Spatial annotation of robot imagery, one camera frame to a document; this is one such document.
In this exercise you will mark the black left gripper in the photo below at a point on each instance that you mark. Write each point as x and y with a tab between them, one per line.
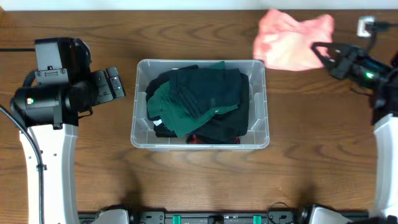
101	88

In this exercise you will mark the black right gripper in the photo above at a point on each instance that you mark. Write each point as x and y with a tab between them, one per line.
339	70

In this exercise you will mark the pink garment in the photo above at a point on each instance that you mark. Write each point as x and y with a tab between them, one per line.
283	43

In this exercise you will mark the dark green garment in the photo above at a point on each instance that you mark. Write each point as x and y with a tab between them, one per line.
173	114

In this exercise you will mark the clear plastic storage bin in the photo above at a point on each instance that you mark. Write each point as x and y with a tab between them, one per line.
257	136

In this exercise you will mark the dark navy garment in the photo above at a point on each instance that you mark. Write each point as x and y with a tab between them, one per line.
204	89

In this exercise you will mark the red navy plaid shirt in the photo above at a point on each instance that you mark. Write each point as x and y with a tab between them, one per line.
197	139

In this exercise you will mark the black garment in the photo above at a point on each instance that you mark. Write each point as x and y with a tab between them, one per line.
230	125

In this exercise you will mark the black cloth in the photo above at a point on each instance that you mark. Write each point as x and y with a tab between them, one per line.
161	131

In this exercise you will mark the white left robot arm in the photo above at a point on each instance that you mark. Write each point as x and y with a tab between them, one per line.
47	109

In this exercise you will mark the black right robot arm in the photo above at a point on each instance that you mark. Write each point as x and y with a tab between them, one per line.
383	101

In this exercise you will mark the black mounting rail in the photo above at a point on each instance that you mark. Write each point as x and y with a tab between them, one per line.
161	217

